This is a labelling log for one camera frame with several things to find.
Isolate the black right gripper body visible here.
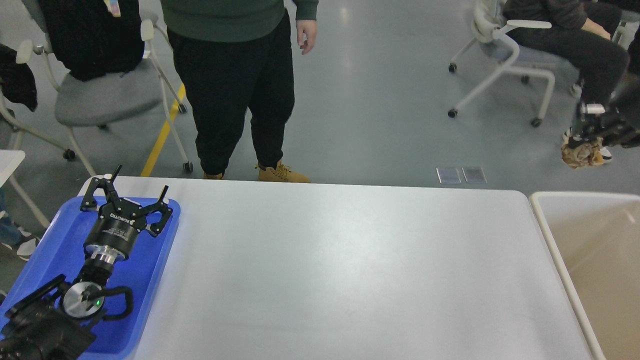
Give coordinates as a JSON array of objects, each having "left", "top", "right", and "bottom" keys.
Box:
[{"left": 608, "top": 72, "right": 640, "bottom": 149}]

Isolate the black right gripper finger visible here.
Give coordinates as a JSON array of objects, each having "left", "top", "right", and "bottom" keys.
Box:
[
  {"left": 585, "top": 125, "right": 626, "bottom": 147},
  {"left": 573, "top": 102, "right": 606, "bottom": 141}
]

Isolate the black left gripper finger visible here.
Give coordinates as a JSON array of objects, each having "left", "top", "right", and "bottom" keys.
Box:
[
  {"left": 79, "top": 164, "right": 123, "bottom": 214},
  {"left": 135, "top": 185, "right": 173, "bottom": 237}
]

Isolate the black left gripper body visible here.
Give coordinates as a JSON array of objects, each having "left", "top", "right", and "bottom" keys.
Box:
[{"left": 82, "top": 196, "right": 153, "bottom": 261}]

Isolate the brown paper ball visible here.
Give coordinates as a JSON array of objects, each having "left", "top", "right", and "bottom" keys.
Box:
[{"left": 560, "top": 137, "right": 605, "bottom": 169}]

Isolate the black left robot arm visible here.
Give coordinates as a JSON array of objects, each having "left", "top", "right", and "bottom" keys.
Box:
[{"left": 1, "top": 170, "right": 180, "bottom": 360}]

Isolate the blue plastic tray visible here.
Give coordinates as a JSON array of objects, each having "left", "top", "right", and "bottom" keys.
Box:
[{"left": 0, "top": 195, "right": 182, "bottom": 358}]

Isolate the grey white sneaker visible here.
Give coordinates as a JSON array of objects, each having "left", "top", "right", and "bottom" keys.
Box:
[{"left": 0, "top": 210, "right": 41, "bottom": 262}]

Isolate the seated person in black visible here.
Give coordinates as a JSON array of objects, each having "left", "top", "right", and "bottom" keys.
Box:
[{"left": 502, "top": 0, "right": 639, "bottom": 162}]

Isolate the beige plastic bin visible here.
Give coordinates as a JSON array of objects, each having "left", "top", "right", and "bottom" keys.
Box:
[{"left": 529, "top": 191, "right": 640, "bottom": 360}]

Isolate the grey chair with jacket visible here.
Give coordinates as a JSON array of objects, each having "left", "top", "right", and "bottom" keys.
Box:
[{"left": 16, "top": 0, "right": 172, "bottom": 176}]

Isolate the white office chair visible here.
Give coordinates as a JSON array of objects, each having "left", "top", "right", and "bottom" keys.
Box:
[{"left": 447, "top": 0, "right": 562, "bottom": 128}]

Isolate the metal floor plate right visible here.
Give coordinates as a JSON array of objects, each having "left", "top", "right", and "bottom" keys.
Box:
[{"left": 461, "top": 166, "right": 488, "bottom": 184}]

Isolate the metal floor plate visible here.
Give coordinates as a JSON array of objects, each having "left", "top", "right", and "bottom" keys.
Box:
[
  {"left": 436, "top": 167, "right": 462, "bottom": 185},
  {"left": 461, "top": 166, "right": 488, "bottom": 184}
]

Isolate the black garment at left edge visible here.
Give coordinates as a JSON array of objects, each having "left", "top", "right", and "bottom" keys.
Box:
[{"left": 0, "top": 44, "right": 38, "bottom": 112}]

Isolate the metal floor plate left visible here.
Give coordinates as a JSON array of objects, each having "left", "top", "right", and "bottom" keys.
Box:
[{"left": 436, "top": 167, "right": 462, "bottom": 185}]

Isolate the black jacket on chair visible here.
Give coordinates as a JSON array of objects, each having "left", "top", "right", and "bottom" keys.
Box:
[{"left": 39, "top": 0, "right": 145, "bottom": 82}]

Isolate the standing person green sweater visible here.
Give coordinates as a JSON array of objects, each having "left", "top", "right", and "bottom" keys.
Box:
[{"left": 161, "top": 0, "right": 310, "bottom": 183}]

